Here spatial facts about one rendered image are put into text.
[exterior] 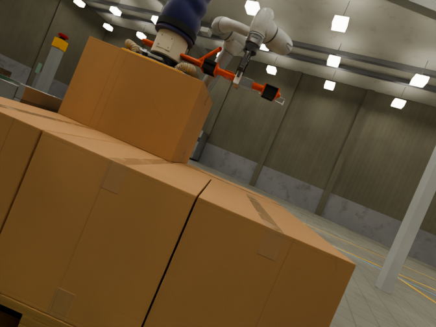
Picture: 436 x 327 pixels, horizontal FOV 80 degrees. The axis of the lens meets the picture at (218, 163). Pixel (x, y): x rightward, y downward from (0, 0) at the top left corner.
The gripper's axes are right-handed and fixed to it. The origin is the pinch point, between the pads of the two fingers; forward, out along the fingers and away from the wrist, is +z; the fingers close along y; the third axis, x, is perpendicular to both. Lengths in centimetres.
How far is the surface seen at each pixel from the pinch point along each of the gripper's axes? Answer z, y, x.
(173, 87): 20.4, 22.8, -23.3
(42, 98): 49, 29, -75
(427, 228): -37, -1100, 912
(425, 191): -15, -167, 222
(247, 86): 1.7, 3.4, 6.6
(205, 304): 75, 81, 24
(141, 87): 26, 23, -37
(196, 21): -19.6, 5.3, -31.9
